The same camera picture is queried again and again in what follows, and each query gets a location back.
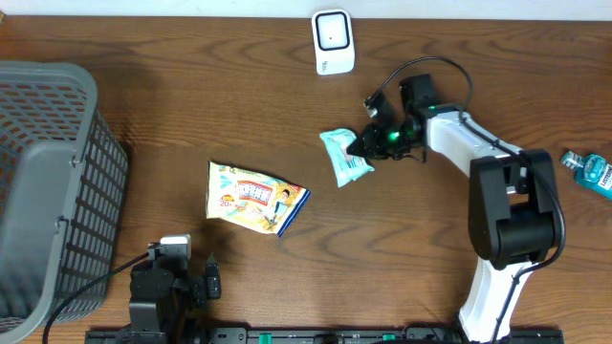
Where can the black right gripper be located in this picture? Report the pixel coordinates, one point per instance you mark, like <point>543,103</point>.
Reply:
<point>376,151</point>

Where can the yellow snack bag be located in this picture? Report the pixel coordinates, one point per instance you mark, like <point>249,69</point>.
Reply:
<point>253,200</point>

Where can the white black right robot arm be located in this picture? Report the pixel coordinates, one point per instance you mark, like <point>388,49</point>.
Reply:
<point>515,221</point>

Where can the blue mouthwash bottle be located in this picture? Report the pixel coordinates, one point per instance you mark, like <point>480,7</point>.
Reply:
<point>591,172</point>

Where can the green wet wipes pack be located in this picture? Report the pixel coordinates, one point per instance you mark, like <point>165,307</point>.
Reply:
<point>347,168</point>

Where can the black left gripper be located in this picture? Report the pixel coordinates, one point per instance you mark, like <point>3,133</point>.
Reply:
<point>199,289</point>

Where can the white barcode scanner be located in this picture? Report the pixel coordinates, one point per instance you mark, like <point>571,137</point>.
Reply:
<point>333,42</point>

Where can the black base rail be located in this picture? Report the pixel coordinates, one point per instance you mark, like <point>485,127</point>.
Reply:
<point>311,336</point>

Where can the grey plastic shopping basket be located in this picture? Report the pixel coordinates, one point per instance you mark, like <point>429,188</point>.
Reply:
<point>63,182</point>

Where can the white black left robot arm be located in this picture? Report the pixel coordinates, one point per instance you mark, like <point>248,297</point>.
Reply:
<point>167,314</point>

